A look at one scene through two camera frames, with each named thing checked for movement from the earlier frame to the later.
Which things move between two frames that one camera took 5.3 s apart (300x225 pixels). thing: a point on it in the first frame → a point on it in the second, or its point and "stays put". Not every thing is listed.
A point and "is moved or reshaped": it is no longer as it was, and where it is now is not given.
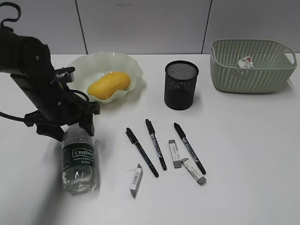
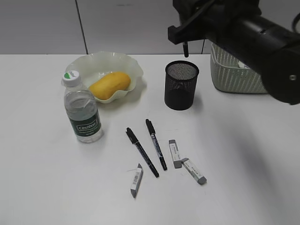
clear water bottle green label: (78, 154) is moved or reshaped
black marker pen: (154, 138) stays put
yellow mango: (104, 87) stays put
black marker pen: (135, 141) stays put
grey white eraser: (134, 188) stays put
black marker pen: (202, 169) → (185, 46)
